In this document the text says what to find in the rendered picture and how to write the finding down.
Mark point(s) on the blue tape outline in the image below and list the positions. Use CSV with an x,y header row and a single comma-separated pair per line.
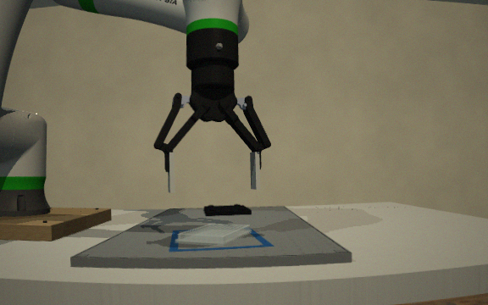
x,y
174,246

